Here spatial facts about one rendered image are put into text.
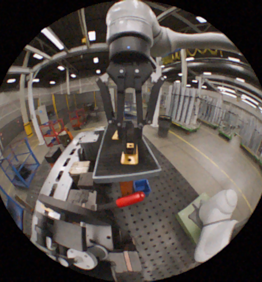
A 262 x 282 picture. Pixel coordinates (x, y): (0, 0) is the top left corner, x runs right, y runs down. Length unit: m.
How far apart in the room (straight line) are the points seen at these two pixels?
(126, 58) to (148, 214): 0.68
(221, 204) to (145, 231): 0.42
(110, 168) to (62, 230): 0.15
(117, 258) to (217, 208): 0.42
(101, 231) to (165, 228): 0.40
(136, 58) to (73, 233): 0.29
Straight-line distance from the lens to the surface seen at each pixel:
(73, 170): 0.34
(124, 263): 0.24
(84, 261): 0.23
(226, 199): 0.49
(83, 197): 0.26
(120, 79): 0.16
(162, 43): 0.32
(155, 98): 0.16
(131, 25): 0.18
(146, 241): 0.61
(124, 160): 0.19
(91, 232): 0.36
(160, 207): 0.64
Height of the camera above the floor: 1.30
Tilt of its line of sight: 30 degrees down
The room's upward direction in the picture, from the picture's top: straight up
